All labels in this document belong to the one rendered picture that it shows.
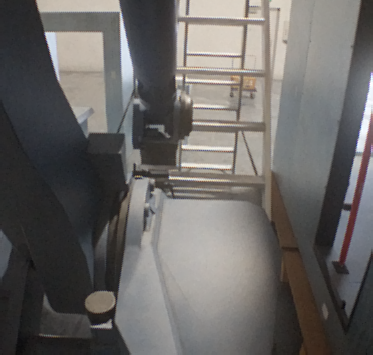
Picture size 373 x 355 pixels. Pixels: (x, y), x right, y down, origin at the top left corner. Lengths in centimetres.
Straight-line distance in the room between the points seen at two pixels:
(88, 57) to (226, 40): 458
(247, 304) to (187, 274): 12
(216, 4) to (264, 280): 1078
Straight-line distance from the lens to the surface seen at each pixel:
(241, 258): 69
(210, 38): 1122
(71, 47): 1229
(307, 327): 178
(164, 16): 76
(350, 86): 164
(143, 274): 65
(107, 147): 68
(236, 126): 141
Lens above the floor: 142
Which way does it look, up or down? 23 degrees down
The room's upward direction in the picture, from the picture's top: 2 degrees clockwise
